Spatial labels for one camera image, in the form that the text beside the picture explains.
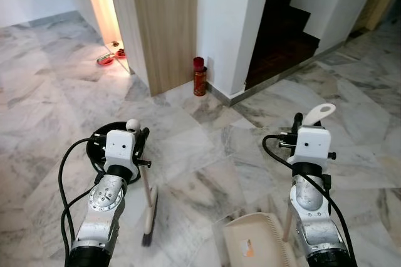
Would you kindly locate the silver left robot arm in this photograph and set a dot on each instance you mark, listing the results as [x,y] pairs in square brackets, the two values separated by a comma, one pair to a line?
[103,210]

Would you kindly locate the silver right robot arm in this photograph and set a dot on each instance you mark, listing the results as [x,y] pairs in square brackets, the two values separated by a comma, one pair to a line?
[316,217]

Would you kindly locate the black round waste bin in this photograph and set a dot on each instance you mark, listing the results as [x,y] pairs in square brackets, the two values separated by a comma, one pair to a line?
[97,141]

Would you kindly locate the red brown cylindrical canister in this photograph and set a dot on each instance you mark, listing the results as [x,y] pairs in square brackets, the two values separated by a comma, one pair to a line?
[200,79]

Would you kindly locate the red shallow dish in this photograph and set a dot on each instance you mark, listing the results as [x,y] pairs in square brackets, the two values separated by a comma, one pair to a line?
[105,61]

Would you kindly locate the dark wooden staircase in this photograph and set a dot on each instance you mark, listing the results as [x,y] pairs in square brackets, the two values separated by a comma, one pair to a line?
[282,35]

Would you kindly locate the tall wood grain cabinet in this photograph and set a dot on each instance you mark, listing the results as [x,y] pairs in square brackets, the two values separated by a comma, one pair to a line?
[166,22]

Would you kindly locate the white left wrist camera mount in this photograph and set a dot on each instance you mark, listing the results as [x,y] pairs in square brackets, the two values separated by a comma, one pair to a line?
[120,149]

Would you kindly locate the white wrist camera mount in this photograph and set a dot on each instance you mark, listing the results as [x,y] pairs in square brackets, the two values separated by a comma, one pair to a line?
[120,149]
[312,146]

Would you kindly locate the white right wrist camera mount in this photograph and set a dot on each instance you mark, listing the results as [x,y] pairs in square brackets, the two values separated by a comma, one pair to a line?
[312,146]

